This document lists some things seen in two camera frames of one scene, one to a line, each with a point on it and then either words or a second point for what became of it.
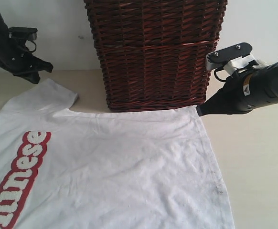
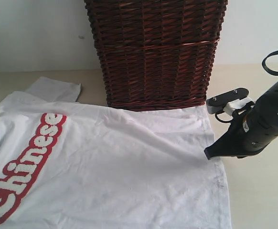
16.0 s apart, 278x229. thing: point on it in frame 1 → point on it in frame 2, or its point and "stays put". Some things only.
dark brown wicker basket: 154,53 stays put
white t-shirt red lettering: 48,167 stays put
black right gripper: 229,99 → 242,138
